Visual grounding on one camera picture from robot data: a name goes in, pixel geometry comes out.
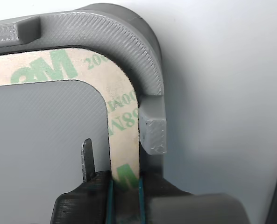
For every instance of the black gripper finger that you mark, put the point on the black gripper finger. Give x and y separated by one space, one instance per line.
87 203
187 210

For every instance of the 3M adhesive tape strip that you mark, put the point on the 3M adhesive tape strip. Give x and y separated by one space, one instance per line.
119 81

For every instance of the grey holder with black legs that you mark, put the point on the grey holder with black legs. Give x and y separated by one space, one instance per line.
47 140

